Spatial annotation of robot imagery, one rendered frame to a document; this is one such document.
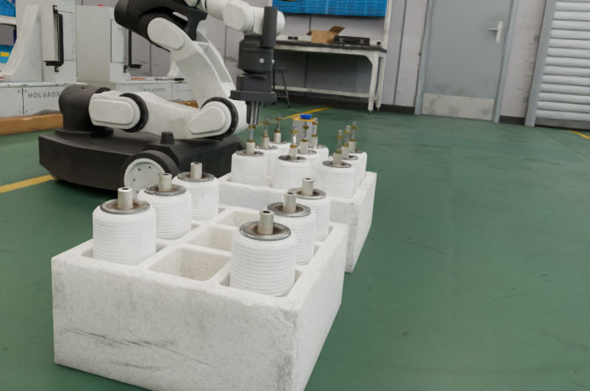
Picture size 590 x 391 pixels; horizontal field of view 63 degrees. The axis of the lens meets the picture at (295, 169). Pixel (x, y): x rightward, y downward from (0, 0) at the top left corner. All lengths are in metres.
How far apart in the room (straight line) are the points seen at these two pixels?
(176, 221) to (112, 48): 3.09
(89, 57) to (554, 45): 4.87
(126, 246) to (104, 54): 3.20
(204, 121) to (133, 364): 0.99
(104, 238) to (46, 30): 2.81
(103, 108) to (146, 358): 1.21
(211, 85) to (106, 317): 1.03
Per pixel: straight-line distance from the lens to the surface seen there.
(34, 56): 3.52
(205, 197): 0.97
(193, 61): 1.68
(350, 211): 1.17
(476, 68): 6.30
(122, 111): 1.80
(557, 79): 6.34
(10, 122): 3.08
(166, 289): 0.72
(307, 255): 0.81
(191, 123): 1.66
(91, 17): 3.99
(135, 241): 0.78
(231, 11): 1.27
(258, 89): 1.25
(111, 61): 3.90
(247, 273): 0.69
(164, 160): 1.51
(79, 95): 1.96
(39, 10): 3.55
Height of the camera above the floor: 0.49
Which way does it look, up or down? 12 degrees down
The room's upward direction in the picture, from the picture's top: 4 degrees clockwise
